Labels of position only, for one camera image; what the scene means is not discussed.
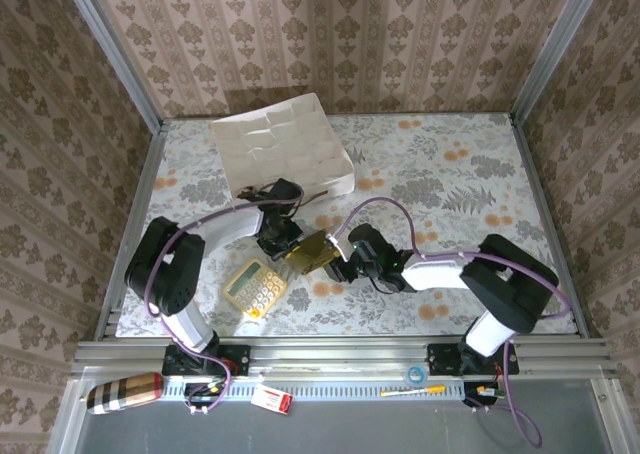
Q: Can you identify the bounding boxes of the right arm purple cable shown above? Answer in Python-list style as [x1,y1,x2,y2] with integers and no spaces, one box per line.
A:
[329,196,572,449]

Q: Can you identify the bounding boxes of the white divided organizer box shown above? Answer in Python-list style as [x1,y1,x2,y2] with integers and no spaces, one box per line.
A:
[208,91,357,206]

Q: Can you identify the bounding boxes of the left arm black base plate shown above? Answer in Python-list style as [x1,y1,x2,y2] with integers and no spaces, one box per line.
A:
[162,344,251,378]

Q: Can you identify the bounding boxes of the long aluminium frame rail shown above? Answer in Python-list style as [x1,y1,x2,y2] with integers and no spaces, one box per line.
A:
[72,338,619,375]

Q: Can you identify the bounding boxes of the grey metal shelf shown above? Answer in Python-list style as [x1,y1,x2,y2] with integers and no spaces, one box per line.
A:
[47,376,634,454]

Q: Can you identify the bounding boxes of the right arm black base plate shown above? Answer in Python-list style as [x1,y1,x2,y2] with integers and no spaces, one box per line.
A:
[427,342,520,378]

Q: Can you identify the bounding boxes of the yellow calculator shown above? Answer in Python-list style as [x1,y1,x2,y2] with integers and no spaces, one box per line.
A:
[221,257,290,320]

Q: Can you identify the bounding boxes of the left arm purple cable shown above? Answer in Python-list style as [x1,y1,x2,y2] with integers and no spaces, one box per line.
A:
[144,182,305,418]

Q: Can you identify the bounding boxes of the plaid rolled cloth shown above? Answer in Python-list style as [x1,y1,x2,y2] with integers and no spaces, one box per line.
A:
[85,371,166,416]

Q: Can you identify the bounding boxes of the aluminium table side rail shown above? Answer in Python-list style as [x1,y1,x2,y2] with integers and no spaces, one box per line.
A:
[93,123,169,343]
[509,117,601,338]

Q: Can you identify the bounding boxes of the slotted grey cable duct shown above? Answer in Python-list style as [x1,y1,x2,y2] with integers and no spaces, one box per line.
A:
[164,377,469,400]

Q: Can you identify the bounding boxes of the floral tablecloth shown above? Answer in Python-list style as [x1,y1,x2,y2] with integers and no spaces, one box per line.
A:
[115,113,576,338]

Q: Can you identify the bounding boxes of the yellow white pen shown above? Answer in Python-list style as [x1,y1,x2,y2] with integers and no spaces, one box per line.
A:
[379,384,447,398]

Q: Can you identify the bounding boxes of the aluminium corner post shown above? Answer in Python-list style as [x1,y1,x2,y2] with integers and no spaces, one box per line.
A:
[509,0,609,125]
[59,0,169,133]

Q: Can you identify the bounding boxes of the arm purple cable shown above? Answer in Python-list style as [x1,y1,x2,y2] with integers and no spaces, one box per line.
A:
[144,182,305,418]
[329,196,572,449]

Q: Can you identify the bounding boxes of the small red white box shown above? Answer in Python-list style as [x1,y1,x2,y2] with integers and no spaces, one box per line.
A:
[249,383,295,416]

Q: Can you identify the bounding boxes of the green striped sock orange toe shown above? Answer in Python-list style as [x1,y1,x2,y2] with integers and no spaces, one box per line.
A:
[287,230,342,276]

